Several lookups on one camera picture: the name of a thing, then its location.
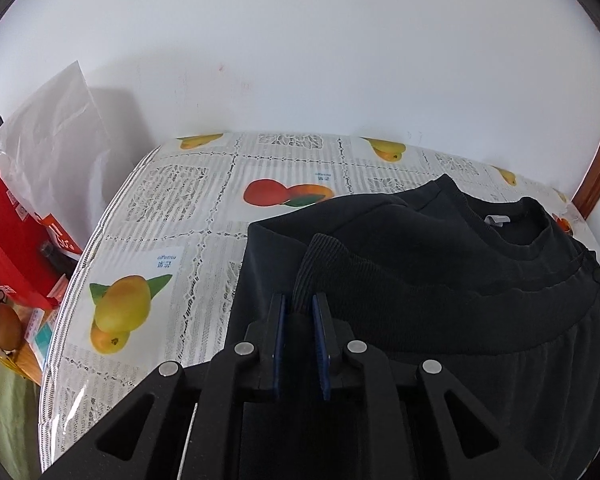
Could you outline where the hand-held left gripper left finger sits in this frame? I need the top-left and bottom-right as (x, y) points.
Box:
(40, 293), (287, 480)

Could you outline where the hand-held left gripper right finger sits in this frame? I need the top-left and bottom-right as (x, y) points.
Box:
(312, 293), (536, 480)

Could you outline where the black sweatshirt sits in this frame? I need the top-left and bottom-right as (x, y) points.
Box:
(220, 174), (600, 480)

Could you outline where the fruit print tablecloth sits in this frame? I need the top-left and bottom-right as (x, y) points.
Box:
(39, 131), (600, 476)

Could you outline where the blue and white box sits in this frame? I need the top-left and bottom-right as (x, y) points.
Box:
(32, 320), (61, 367)

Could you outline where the wooden bedside table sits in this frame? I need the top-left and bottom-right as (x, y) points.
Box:
(10, 305), (61, 386)

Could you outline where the brown gourd ornament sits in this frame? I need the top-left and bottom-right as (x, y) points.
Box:
(0, 305), (24, 351)

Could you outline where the green bed sheet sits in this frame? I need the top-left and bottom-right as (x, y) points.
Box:
(0, 365), (43, 480)

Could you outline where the red paper bag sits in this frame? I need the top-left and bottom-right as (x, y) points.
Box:
(0, 170), (83, 311)

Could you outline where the white plastic bag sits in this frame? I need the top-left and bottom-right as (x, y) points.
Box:
(0, 60), (146, 256)

